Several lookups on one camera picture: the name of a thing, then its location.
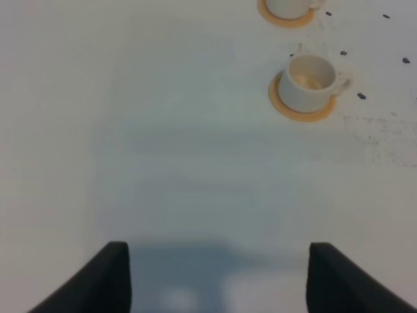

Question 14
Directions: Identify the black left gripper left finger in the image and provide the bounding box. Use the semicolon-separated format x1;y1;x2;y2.
31;241;132;312

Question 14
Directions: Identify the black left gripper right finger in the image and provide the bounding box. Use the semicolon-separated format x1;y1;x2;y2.
306;243;416;313

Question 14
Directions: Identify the near orange coaster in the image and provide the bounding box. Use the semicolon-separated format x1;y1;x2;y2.
268;72;336;123

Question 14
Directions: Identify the orange coaster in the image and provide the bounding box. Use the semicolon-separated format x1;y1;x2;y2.
257;0;319;28
268;72;336;123

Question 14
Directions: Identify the near white teacup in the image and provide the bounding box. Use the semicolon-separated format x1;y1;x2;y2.
278;53;353;113

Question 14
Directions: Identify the white teacup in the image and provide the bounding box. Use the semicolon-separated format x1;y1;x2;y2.
266;0;323;20
278;53;353;113

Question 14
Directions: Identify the far orange coaster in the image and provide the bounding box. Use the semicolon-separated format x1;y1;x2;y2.
257;0;319;28

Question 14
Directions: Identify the far white teacup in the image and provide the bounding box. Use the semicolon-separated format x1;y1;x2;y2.
266;0;323;20

